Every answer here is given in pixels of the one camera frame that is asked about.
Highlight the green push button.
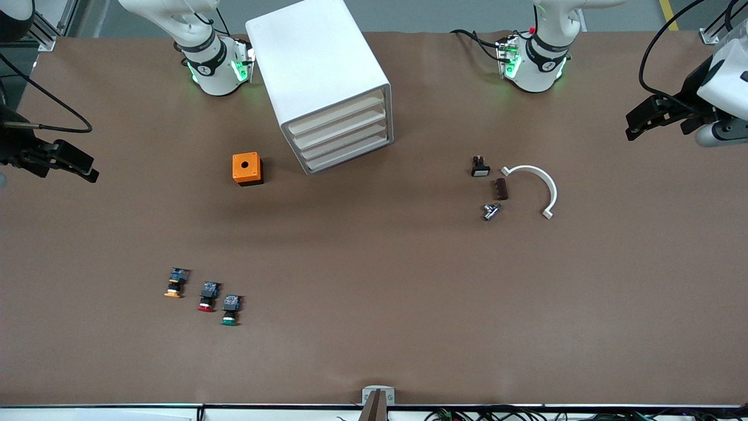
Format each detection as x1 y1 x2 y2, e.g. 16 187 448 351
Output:
222 294 242 326

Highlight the yellow push button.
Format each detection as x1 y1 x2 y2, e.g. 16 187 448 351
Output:
164 267 191 299

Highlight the red push button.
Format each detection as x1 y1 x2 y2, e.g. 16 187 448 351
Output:
197 281 222 313

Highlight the orange box with hole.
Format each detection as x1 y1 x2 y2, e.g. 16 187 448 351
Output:
232 151 264 187

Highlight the tapered brown pole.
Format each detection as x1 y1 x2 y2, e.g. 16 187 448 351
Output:
358 391 389 421

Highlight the black camera cable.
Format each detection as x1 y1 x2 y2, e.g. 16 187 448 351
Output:
0 53 94 134
638 0 740 112

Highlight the aluminium frame post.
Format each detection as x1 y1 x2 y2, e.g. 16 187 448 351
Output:
32 0 78 51
701 0 738 45

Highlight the white curved bracket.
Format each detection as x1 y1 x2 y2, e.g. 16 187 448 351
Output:
501 164 559 220

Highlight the black base cable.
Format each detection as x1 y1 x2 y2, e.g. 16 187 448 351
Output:
450 28 504 62

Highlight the black floor cable bundle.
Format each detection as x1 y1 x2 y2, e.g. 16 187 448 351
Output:
427 406 748 421

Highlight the grey metal bracket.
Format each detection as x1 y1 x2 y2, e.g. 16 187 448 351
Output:
362 386 396 406

